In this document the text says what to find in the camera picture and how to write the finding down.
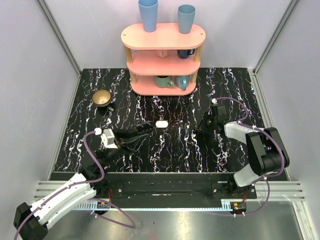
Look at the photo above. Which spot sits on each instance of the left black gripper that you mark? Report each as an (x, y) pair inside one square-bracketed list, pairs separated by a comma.
[(120, 139)]

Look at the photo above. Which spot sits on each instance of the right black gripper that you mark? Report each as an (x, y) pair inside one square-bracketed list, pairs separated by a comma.
[(201, 126)]

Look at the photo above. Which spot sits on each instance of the white earbuds charging case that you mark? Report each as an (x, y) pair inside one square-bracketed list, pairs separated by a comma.
[(161, 124)]

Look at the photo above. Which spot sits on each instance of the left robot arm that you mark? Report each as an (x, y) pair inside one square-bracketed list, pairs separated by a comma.
[(33, 221)]

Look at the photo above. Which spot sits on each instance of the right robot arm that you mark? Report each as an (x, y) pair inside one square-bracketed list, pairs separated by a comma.
[(267, 155)]

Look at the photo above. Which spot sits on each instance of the gold bowl with dark rim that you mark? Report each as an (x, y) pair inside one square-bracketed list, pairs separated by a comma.
[(101, 98)]

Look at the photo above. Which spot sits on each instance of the light blue ceramic mug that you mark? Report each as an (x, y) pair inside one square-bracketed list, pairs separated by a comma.
[(182, 81)]

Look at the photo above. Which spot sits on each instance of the green ceramic mug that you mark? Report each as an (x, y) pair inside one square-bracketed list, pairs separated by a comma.
[(163, 81)]

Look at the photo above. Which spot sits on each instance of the pink three-tier wooden shelf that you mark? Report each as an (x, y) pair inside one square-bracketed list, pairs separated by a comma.
[(144, 64)]

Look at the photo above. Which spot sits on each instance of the dark blue mug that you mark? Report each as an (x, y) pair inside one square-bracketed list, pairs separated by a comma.
[(185, 53)]

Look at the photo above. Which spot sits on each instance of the pink mug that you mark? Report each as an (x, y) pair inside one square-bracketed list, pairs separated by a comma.
[(162, 53)]

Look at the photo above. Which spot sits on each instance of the right blue plastic tumbler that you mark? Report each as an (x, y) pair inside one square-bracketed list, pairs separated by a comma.
[(185, 18)]

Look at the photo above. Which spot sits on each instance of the blue plastic tumbler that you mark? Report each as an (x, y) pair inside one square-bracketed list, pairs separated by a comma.
[(149, 14), (185, 18)]

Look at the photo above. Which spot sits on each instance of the left blue plastic tumbler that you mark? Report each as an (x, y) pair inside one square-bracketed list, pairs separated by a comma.
[(149, 14)]

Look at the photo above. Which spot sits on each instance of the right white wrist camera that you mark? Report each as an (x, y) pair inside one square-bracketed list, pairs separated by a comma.
[(217, 109)]

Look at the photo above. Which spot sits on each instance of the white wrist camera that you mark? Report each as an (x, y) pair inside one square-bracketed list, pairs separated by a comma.
[(217, 109), (107, 137)]

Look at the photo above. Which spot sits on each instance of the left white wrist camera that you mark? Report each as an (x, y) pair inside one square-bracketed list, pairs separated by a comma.
[(107, 137)]

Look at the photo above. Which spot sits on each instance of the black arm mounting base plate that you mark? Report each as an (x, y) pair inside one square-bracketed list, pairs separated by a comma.
[(213, 185)]

